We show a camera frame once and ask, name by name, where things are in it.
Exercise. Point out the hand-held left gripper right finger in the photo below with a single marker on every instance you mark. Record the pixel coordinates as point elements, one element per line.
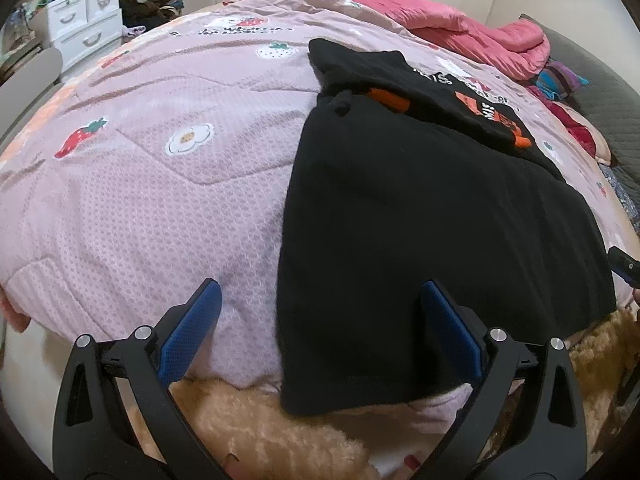
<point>452,330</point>

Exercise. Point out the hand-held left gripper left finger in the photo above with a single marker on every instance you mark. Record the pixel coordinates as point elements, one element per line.
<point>192,325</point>

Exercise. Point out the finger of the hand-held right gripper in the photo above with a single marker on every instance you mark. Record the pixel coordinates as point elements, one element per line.
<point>625,266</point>

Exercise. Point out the black sweater with orange cuffs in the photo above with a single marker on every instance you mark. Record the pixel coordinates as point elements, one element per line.
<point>425,240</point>

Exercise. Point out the pile of dark clothes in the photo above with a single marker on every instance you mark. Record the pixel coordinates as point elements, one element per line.
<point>150,7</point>

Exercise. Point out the person's left hand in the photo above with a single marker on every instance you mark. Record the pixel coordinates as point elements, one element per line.
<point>231,467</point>

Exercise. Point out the blue floral sheet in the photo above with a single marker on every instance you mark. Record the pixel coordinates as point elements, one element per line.
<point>622,195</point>

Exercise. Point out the lilac strawberry print quilt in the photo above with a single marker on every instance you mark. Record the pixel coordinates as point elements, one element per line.
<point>125,210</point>

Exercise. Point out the beige fluffy rug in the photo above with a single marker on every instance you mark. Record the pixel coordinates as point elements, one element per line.
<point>275,430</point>

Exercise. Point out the red cloth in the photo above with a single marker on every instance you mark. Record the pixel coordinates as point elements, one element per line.
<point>580,135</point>

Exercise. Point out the grey quilted headboard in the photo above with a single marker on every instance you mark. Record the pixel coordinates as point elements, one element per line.
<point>610,100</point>

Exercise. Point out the striped colourful pillow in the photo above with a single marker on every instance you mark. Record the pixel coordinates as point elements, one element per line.
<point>562,80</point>

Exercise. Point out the pink comforter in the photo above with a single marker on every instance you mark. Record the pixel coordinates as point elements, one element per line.
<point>475,35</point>

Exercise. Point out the grey chair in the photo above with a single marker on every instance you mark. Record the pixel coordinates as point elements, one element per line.
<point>30,80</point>

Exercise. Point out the lilac cloth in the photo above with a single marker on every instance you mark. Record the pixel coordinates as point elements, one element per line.
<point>134,32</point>

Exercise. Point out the white drawer cabinet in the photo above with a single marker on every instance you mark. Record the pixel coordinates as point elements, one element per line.
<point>85,35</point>

